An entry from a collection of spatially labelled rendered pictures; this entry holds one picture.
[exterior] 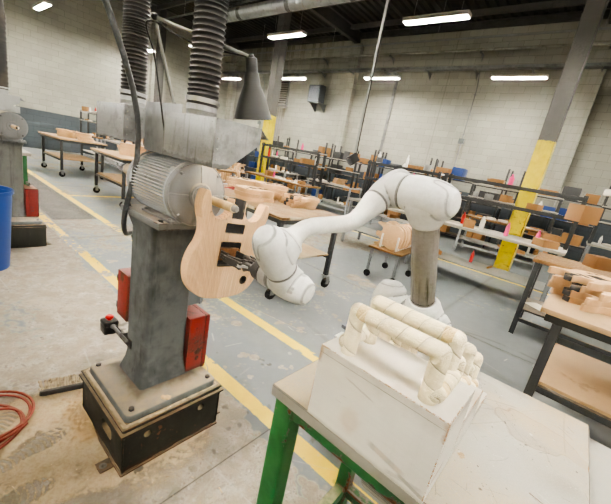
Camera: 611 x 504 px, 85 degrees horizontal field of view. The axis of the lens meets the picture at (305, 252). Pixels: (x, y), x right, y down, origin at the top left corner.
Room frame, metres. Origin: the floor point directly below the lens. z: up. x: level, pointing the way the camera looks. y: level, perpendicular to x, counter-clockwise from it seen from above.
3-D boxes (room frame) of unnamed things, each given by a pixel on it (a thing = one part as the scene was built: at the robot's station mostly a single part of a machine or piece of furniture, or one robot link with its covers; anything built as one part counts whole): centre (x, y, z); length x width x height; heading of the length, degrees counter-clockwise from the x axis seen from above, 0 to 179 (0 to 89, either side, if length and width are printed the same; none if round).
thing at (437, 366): (0.50, -0.26, 1.15); 0.03 x 0.03 x 0.09
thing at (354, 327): (0.61, -0.13, 1.15); 0.03 x 0.03 x 0.09
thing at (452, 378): (0.53, -0.29, 1.12); 0.11 x 0.03 x 0.03; 142
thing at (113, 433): (1.45, 0.65, 0.12); 0.61 x 0.51 x 0.25; 142
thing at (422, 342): (0.55, -0.19, 1.20); 0.20 x 0.03 x 0.03; 51
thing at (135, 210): (1.45, 0.65, 1.11); 0.36 x 0.24 x 0.04; 52
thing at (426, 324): (0.62, -0.24, 1.20); 0.20 x 0.03 x 0.03; 51
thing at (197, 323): (1.58, 0.55, 0.49); 0.25 x 0.12 x 0.37; 52
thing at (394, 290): (1.54, -0.45, 0.87); 0.18 x 0.16 x 0.22; 44
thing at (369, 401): (0.59, -0.22, 1.02); 0.27 x 0.15 x 0.17; 52
